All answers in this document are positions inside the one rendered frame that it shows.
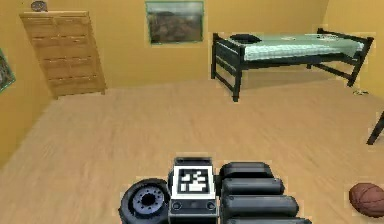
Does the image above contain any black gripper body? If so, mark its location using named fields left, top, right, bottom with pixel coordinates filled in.
left=118, top=178, right=172, bottom=224

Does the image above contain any wooden chest of drawers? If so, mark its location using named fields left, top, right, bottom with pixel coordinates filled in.
left=18, top=10, right=107, bottom=100

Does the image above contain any green framed landscape picture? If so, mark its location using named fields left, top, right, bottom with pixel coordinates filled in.
left=145, top=0, right=205, bottom=45

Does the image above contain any black pillow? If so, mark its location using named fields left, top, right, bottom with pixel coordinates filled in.
left=229, top=33, right=263, bottom=45

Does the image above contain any black framed bed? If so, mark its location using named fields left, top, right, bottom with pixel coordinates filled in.
left=210, top=27, right=375, bottom=103

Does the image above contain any brown basketball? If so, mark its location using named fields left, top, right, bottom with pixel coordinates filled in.
left=348, top=182, right=384, bottom=219

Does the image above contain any grey round object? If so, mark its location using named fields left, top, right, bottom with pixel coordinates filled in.
left=30, top=0, right=48, bottom=13

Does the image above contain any black furniture leg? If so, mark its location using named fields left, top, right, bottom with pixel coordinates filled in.
left=366, top=111, right=384, bottom=146

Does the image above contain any green framed wall picture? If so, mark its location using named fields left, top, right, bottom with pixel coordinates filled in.
left=0, top=48, right=17, bottom=94

